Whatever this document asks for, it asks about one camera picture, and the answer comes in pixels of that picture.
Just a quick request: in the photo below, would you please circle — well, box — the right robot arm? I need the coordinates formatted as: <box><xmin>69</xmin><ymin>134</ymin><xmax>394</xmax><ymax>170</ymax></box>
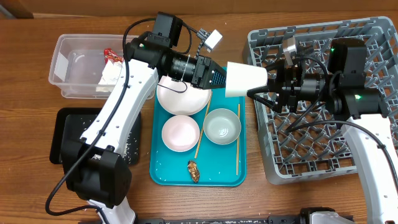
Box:
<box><xmin>246</xmin><ymin>38</ymin><xmax>397</xmax><ymax>223</ymax></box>

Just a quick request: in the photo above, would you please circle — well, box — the right wooden chopstick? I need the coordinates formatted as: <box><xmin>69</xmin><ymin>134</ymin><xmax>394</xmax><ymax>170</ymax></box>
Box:
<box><xmin>236</xmin><ymin>103</ymin><xmax>241</xmax><ymax>175</ymax></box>

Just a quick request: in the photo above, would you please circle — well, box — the pink small bowl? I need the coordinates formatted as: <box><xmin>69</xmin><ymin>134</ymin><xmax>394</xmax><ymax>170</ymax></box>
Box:
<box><xmin>161</xmin><ymin>115</ymin><xmax>200</xmax><ymax>152</ymax></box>

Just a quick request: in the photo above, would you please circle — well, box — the pile of rice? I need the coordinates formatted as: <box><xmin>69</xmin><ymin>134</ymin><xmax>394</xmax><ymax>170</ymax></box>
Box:
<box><xmin>124</xmin><ymin>113</ymin><xmax>141</xmax><ymax>166</ymax></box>

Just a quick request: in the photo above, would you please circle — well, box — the left wooden chopstick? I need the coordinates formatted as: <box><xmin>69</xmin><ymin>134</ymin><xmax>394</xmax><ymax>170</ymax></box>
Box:
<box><xmin>194</xmin><ymin>92</ymin><xmax>213</xmax><ymax>159</ymax></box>

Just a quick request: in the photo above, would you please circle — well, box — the brown food scrap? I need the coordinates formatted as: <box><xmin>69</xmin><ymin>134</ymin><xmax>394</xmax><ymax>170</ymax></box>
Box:
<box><xmin>187</xmin><ymin>161</ymin><xmax>200</xmax><ymax>183</ymax></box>

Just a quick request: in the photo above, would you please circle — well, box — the white napkin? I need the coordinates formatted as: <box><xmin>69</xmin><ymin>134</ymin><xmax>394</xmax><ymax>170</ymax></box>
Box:
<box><xmin>96</xmin><ymin>60</ymin><xmax>123</xmax><ymax>92</ymax></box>

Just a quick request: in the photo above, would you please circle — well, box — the grey-green bowl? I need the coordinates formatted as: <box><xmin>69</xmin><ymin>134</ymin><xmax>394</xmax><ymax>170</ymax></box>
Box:
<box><xmin>203</xmin><ymin>108</ymin><xmax>241</xmax><ymax>145</ymax></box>

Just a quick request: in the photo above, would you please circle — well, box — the white cup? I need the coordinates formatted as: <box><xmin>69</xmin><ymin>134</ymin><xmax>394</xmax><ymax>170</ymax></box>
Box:
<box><xmin>225</xmin><ymin>62</ymin><xmax>268</xmax><ymax>98</ymax></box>

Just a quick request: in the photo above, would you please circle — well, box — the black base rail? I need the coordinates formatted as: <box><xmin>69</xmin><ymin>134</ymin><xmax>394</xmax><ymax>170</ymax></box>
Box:
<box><xmin>134</xmin><ymin>215</ymin><xmax>302</xmax><ymax>224</ymax></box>

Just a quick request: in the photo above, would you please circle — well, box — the grey dishwasher rack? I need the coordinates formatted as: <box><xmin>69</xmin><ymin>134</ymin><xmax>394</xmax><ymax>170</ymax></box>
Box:
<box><xmin>243</xmin><ymin>16</ymin><xmax>397</xmax><ymax>185</ymax></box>

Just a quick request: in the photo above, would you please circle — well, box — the large white plate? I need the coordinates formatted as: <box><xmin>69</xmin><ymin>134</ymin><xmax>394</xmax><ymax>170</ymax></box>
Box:
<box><xmin>157</xmin><ymin>76</ymin><xmax>211</xmax><ymax>116</ymax></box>

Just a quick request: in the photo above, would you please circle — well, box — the red snack wrapper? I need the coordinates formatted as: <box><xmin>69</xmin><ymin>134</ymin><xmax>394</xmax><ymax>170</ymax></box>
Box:
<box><xmin>103</xmin><ymin>48</ymin><xmax>124</xmax><ymax>64</ymax></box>

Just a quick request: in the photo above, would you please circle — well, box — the black plastic tray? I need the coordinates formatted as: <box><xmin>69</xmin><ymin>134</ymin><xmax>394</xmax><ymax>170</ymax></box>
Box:
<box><xmin>49</xmin><ymin>107</ymin><xmax>142</xmax><ymax>166</ymax></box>

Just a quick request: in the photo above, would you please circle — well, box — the teal serving tray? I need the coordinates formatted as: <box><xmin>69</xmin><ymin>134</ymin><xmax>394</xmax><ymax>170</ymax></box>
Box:
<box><xmin>149</xmin><ymin>89</ymin><xmax>247</xmax><ymax>187</ymax></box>

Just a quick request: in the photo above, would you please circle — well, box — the wooden chopstick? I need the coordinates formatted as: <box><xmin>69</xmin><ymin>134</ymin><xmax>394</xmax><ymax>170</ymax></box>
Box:
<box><xmin>236</xmin><ymin>103</ymin><xmax>241</xmax><ymax>175</ymax></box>
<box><xmin>194</xmin><ymin>92</ymin><xmax>213</xmax><ymax>159</ymax></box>

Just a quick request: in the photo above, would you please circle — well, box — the clear plastic bin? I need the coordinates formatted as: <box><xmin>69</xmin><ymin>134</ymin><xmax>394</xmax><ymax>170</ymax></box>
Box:
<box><xmin>49</xmin><ymin>34</ymin><xmax>123</xmax><ymax>99</ymax></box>

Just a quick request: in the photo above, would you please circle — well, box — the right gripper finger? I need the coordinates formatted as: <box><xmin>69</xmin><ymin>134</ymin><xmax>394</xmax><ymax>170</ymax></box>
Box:
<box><xmin>265</xmin><ymin>60</ymin><xmax>285</xmax><ymax>74</ymax></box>
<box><xmin>246</xmin><ymin>85</ymin><xmax>277</xmax><ymax>109</ymax></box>

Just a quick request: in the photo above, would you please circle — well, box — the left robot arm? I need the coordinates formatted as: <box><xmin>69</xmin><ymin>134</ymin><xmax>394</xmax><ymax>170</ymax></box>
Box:
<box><xmin>60</xmin><ymin>12</ymin><xmax>226</xmax><ymax>223</ymax></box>

